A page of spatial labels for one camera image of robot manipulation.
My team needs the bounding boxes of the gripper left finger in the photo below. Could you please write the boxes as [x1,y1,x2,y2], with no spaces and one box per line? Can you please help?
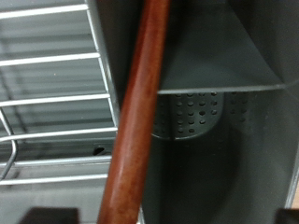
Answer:
[18,205,80,224]

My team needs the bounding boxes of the dark gray cutlery holder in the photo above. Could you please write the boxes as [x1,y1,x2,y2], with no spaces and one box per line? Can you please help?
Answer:
[96,0,299,224]

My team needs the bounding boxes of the grey dish drying rack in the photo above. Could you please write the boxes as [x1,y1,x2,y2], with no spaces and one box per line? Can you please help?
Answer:
[0,0,120,224]

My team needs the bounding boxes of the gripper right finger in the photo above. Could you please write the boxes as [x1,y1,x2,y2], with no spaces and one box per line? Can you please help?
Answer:
[275,207,299,224]

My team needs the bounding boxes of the brown wooden handle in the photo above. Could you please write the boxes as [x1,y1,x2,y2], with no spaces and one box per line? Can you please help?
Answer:
[96,0,172,224]

